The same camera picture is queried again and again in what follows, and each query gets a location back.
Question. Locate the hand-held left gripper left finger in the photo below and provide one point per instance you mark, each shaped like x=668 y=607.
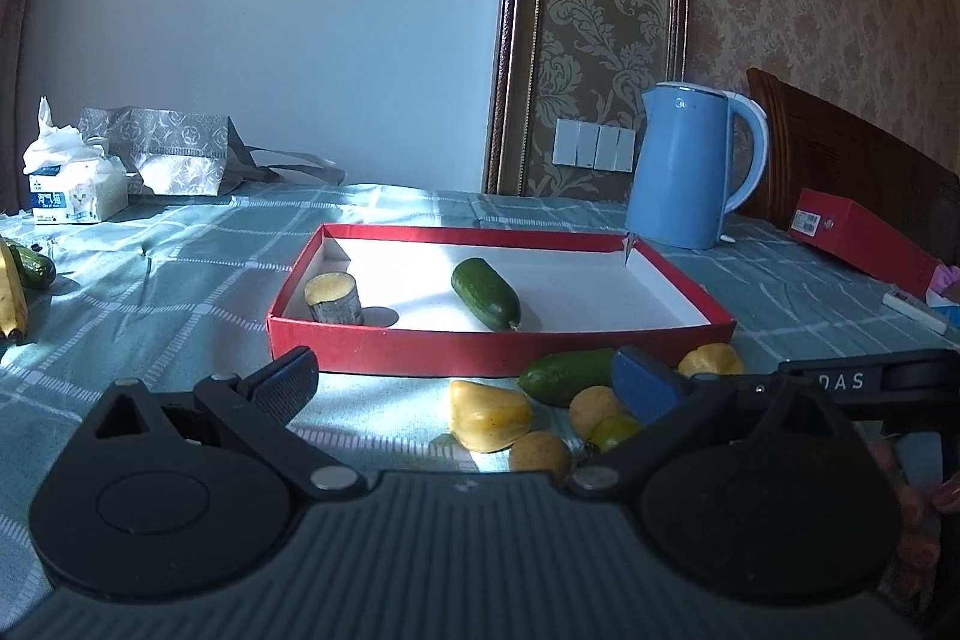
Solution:
x=289 y=381

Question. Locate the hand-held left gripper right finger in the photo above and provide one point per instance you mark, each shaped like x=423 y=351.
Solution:
x=646 y=389

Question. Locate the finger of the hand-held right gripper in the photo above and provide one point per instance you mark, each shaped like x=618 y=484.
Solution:
x=761 y=378

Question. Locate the pale yellow pepper piece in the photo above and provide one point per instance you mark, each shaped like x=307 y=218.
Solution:
x=712 y=361

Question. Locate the green tomato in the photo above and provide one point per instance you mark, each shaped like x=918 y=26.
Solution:
x=613 y=434

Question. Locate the brown potato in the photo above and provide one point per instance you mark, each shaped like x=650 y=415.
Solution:
x=540 y=454
x=594 y=411

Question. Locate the half green cucumber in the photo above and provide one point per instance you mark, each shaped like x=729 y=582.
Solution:
x=566 y=377

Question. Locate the yellow bell pepper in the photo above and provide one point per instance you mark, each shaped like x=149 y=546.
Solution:
x=487 y=416

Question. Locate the red cardboard tray box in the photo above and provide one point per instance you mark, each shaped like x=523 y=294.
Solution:
x=450 y=349

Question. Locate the person's right hand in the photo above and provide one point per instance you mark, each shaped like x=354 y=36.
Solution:
x=943 y=505

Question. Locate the white remote control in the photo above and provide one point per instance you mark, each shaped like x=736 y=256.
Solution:
x=915 y=311

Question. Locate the pink object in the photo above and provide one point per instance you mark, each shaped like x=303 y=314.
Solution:
x=946 y=287

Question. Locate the flat red box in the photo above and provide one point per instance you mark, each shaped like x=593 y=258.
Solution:
x=862 y=235

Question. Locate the whole green cucumber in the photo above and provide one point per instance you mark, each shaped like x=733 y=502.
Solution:
x=486 y=293

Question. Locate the blue electric kettle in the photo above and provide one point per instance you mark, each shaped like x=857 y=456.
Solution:
x=679 y=168

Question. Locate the silver patterned gift bag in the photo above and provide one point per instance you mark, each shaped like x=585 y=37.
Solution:
x=180 y=149

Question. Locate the small green cucumber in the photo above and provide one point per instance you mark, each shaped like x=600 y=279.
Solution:
x=34 y=269

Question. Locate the white tissue pack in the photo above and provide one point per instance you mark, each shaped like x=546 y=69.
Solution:
x=75 y=190

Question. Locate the yellow banana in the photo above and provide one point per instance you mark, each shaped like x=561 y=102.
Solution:
x=11 y=295

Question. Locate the white wall switch panel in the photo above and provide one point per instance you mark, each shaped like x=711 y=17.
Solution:
x=592 y=145

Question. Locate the ornate wall panel frame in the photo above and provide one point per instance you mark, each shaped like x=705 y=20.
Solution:
x=517 y=10

